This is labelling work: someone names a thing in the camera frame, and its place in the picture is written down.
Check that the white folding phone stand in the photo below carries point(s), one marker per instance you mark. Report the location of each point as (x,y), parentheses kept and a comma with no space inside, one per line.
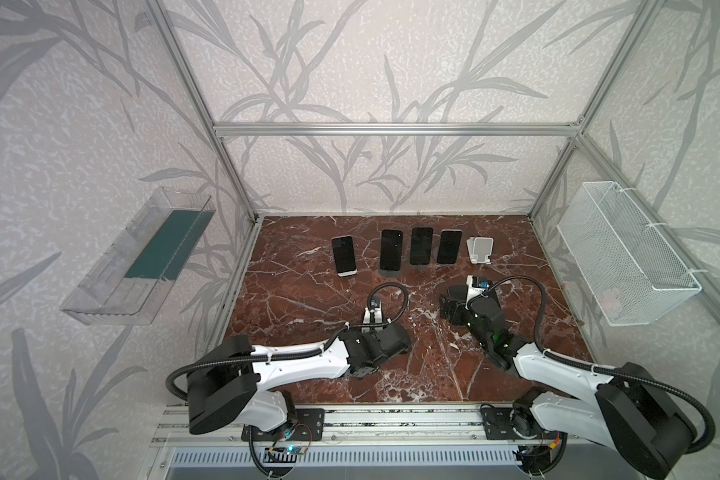
(480,249)

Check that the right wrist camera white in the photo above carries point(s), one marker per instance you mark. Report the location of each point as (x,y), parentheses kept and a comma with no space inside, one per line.
(476,286)

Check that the clear plastic wall bin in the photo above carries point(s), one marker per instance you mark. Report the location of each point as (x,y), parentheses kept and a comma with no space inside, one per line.
(129,284)

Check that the silver-edged phone rear right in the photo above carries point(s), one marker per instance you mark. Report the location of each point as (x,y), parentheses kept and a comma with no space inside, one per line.
(449,246)

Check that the aluminium frame crossbar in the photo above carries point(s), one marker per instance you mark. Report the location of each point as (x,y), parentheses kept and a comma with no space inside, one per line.
(230,129)

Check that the green circuit board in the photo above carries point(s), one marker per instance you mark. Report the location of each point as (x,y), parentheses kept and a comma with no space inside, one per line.
(286,452)

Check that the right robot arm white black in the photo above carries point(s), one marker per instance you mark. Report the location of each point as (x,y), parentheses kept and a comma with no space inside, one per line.
(623,409)

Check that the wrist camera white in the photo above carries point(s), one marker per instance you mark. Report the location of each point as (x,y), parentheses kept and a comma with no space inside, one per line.
(476,286)
(373,318)

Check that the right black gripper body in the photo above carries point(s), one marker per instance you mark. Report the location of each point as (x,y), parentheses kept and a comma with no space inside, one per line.
(456,306)

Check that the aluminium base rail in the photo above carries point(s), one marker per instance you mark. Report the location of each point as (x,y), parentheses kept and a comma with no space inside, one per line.
(366,424)

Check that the purple-edged phone far left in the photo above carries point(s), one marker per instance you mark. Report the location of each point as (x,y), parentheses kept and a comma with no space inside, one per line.
(343,252)

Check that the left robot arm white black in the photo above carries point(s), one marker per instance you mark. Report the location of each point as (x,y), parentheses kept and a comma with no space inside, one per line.
(240,382)

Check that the white wire mesh basket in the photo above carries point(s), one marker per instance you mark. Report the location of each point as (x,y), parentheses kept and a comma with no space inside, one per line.
(634,274)

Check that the black phone on grey stand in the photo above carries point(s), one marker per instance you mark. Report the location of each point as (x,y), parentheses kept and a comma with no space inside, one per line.
(391,250)

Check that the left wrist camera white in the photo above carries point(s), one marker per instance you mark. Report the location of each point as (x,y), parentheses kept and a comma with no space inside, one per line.
(373,318)

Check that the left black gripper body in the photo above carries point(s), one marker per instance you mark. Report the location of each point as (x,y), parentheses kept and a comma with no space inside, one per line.
(396,339)

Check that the black phone rear middle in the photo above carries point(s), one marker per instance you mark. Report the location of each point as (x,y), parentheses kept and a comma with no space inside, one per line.
(421,246)

